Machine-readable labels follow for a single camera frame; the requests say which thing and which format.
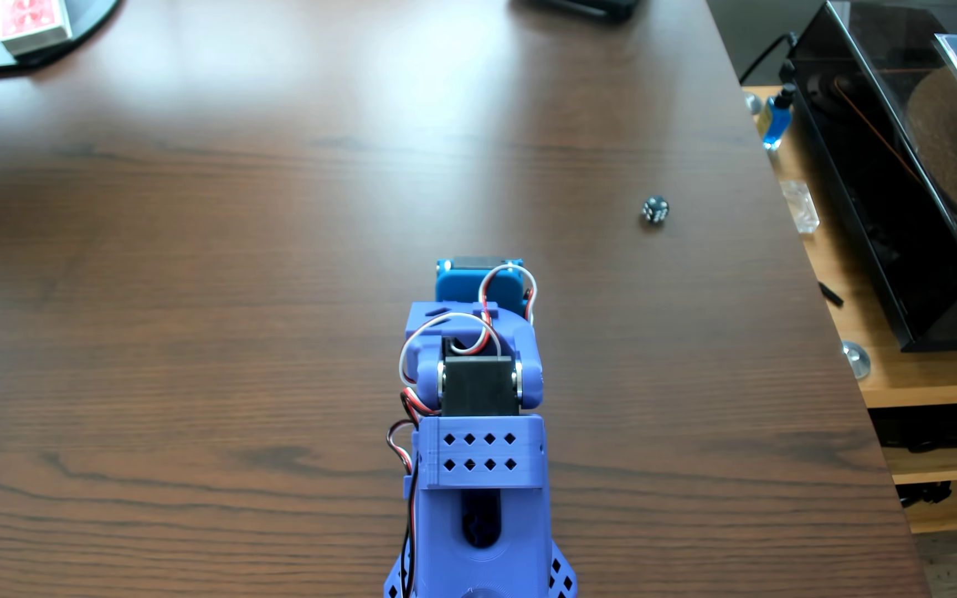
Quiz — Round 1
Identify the bright blue gripper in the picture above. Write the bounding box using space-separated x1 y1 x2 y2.
434 256 528 315

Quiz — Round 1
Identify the black flat device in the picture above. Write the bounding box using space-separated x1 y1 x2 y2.
518 0 640 23

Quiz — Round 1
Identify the clear acrylic block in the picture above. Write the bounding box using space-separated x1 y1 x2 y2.
780 180 822 235

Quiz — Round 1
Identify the small blue liquid bottle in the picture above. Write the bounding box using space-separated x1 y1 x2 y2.
762 83 799 152

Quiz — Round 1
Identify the silver metal disc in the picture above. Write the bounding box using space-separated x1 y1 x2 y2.
841 341 872 382

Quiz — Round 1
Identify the black turntable with dust cover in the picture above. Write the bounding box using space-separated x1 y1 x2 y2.
781 0 957 353

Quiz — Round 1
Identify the black round mat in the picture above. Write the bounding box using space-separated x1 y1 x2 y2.
0 0 122 81

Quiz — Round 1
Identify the light wooden sideboard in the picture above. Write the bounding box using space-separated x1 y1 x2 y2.
742 85 957 535

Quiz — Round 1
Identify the red playing card box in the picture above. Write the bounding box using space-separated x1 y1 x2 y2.
0 0 73 56

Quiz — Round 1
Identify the red white black servo cable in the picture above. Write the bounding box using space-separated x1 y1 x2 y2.
399 312 503 390
386 387 440 598
478 263 538 327

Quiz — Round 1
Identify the black power cable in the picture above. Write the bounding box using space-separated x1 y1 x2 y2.
738 32 800 85

